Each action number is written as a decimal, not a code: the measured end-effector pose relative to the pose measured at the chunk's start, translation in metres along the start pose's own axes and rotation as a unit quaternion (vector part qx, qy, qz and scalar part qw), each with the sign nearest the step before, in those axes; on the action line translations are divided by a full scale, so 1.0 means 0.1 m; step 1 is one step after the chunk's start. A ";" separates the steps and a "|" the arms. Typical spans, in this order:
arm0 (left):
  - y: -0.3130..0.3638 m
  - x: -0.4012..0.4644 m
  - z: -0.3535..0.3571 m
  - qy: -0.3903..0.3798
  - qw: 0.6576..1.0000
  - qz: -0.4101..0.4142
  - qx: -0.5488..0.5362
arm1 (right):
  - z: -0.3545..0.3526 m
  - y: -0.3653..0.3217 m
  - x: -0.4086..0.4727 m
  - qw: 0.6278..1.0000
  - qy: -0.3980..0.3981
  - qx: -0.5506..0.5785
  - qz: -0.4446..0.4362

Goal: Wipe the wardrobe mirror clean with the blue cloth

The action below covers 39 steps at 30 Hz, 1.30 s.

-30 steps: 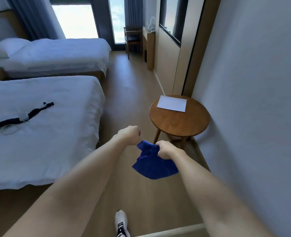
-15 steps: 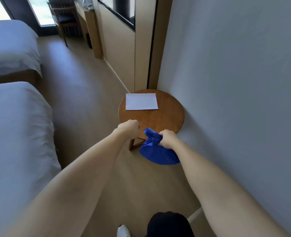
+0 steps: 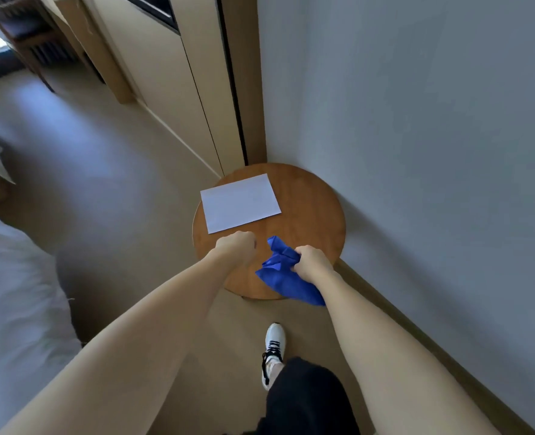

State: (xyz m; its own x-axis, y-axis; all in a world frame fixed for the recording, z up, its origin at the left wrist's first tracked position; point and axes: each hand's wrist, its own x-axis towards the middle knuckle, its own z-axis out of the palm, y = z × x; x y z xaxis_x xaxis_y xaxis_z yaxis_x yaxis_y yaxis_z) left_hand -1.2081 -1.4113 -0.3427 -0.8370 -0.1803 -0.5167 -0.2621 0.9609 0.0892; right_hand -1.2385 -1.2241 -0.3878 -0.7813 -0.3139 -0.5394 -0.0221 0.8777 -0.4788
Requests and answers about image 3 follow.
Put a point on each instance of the person's left hand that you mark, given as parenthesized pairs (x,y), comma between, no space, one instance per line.
(235,251)

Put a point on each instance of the person's right hand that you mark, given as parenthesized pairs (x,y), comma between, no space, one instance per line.
(312,262)

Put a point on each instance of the blue microfibre cloth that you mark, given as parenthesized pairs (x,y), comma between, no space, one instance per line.
(285,276)

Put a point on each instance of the person's right forearm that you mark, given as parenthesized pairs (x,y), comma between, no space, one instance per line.
(398,362)

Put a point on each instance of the person's left forearm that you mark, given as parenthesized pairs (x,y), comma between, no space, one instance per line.
(122,353)

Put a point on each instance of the white paper sheet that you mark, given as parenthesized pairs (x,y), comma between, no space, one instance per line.
(240,203)

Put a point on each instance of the round wooden side table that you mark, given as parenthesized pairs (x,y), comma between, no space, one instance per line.
(308,212)

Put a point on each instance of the white sneaker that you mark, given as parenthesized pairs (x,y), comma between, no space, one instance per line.
(274,346)

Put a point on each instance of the black shorts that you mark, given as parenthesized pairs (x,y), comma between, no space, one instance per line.
(303,398)

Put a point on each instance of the narrow wooden desk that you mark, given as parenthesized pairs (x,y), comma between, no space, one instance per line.
(90,40)

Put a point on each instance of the wooden wall panel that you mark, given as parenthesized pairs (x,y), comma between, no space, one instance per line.
(204,86)

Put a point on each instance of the black wall television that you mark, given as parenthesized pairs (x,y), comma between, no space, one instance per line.
(154,6)

